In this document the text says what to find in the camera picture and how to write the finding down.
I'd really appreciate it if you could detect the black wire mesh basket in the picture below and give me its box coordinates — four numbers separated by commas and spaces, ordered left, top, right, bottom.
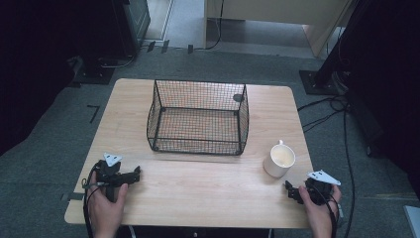
146, 78, 251, 157

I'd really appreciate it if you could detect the dark curtain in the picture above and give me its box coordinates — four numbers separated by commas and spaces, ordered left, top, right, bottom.
0, 0, 125, 157
340, 0, 420, 191

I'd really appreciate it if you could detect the person's left hand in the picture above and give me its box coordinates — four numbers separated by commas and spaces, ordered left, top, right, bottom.
86, 172, 130, 233

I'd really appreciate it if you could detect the hanging black cable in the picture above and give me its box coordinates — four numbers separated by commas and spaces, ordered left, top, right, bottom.
193, 0, 226, 52

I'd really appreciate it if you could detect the grey tape strip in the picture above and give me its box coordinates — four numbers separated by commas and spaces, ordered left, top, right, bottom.
60, 191, 85, 202

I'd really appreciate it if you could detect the white panel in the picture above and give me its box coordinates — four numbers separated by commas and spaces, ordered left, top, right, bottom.
402, 204, 420, 238

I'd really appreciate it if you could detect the person's right hand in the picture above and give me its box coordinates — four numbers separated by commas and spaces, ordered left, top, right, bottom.
298, 183, 343, 233

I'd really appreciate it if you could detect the dark cabinet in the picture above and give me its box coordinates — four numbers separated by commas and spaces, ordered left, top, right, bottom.
112, 0, 152, 58

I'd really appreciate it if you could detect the white cup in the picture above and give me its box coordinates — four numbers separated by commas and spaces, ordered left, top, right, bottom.
262, 139, 297, 179

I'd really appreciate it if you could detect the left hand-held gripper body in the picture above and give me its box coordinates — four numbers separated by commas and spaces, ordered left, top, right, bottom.
94, 152, 134, 203

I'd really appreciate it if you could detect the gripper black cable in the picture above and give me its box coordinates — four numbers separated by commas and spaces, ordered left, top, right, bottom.
311, 182, 341, 238
81, 161, 102, 238

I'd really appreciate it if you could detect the black stand with base plate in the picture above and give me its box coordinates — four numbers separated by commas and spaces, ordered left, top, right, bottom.
72, 0, 116, 86

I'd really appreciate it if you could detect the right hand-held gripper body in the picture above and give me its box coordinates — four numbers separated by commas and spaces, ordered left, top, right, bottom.
304, 169, 342, 206

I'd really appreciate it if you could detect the long black floor cable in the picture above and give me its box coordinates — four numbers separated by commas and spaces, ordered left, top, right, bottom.
342, 107, 357, 238

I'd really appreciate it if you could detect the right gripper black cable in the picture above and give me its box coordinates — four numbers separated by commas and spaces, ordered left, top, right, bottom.
311, 182, 341, 238

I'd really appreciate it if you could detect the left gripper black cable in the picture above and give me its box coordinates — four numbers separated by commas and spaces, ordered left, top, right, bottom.
81, 161, 102, 238

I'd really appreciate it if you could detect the black slanted stand with base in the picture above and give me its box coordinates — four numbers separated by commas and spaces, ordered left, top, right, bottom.
298, 0, 368, 97

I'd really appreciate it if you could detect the beige desk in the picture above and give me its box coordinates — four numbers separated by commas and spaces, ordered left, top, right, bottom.
202, 0, 355, 58

